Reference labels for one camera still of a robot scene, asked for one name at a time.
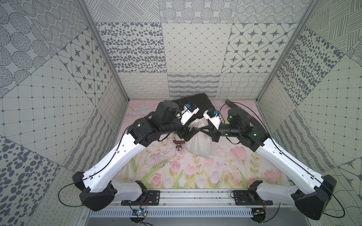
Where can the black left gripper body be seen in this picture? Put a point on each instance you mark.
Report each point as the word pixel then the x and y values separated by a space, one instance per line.
pixel 184 130

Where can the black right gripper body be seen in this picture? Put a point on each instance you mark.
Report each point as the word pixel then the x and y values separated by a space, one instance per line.
pixel 225 130

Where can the cream cloth drawstring bag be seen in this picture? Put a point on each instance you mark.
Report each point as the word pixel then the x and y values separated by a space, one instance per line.
pixel 200 144

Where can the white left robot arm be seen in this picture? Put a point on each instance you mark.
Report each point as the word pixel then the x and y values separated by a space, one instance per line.
pixel 97 188

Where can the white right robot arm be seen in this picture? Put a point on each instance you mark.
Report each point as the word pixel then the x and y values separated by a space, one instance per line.
pixel 311 191

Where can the black plastic tool case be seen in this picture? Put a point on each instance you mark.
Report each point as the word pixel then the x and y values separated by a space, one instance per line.
pixel 200 100

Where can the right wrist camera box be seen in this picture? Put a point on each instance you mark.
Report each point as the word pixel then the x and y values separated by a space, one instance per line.
pixel 214 117

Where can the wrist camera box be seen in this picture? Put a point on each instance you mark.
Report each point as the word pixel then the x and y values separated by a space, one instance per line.
pixel 187 112
pixel 214 117

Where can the maroon garden hose nozzle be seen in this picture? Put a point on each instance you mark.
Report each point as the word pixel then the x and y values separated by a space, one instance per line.
pixel 178 144

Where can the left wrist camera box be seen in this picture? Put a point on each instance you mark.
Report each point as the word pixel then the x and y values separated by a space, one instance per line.
pixel 187 112

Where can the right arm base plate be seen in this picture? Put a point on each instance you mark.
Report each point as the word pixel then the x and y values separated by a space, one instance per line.
pixel 247 198

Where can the aluminium front rail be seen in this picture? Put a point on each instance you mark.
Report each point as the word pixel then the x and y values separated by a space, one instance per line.
pixel 202 198

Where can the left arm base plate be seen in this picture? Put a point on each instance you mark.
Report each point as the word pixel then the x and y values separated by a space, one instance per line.
pixel 150 198

